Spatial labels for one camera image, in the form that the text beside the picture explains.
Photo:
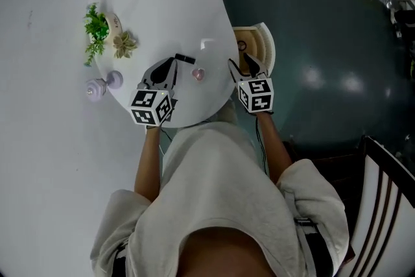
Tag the person's white shirt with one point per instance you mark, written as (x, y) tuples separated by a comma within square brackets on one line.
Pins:
[(210, 188)]

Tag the green plant in white pot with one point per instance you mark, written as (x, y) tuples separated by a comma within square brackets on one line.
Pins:
[(97, 29)]

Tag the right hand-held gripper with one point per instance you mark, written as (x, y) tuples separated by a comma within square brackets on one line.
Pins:
[(257, 95)]

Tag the large wooden drawer white front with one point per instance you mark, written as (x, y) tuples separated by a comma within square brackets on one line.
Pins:
[(259, 39)]

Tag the brown wooden chair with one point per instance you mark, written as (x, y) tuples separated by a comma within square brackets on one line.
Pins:
[(382, 204)]

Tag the black rectangular plastic block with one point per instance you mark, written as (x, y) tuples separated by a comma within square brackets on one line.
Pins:
[(185, 59)]

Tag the person's left forearm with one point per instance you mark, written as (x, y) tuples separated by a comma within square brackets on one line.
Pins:
[(147, 165)]

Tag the small pale succulent plant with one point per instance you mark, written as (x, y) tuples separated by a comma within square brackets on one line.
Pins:
[(124, 44)]

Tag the person's right forearm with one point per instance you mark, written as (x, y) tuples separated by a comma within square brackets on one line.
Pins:
[(275, 152)]

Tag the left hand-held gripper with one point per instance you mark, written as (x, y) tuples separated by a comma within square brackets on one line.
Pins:
[(146, 107)]

